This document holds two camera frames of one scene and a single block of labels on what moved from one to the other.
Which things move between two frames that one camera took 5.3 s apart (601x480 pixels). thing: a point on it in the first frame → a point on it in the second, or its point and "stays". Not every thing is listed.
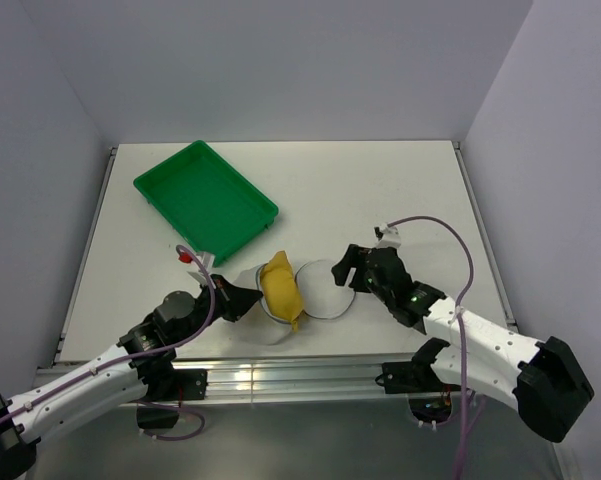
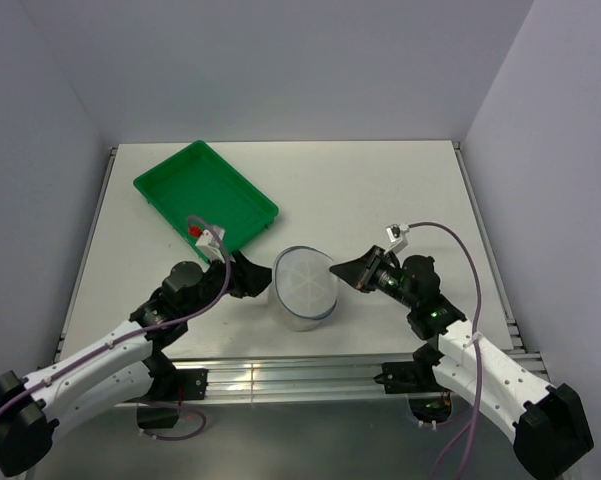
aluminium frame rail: (267, 380) stays
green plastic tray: (216, 206) stays
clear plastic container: (323, 297) → (304, 290)
